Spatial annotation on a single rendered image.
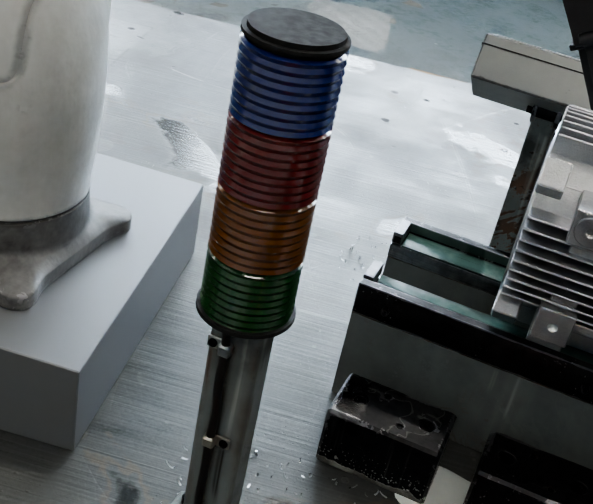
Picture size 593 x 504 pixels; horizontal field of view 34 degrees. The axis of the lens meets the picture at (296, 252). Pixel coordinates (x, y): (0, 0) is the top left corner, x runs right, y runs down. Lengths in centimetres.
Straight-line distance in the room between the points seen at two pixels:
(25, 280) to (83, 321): 6
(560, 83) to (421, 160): 41
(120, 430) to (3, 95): 30
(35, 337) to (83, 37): 24
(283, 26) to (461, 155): 94
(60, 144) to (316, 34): 34
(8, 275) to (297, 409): 28
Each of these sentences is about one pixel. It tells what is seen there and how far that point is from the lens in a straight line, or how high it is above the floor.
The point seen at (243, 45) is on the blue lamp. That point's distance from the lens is 52.
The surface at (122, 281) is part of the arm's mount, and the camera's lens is 87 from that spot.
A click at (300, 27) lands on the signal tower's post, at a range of 53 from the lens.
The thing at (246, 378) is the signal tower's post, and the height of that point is 98.
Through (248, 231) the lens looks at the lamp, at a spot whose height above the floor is 110.
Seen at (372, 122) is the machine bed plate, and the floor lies 80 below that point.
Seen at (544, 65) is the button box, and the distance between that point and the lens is 103.
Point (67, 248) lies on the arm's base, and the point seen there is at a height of 91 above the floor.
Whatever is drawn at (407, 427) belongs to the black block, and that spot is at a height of 86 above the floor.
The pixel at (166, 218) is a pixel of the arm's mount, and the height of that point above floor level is 89.
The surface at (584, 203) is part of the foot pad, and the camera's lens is 75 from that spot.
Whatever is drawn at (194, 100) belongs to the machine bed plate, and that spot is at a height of 80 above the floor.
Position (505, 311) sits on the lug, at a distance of 82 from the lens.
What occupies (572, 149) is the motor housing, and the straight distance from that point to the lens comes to 79.
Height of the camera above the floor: 139
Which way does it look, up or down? 32 degrees down
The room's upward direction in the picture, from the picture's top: 12 degrees clockwise
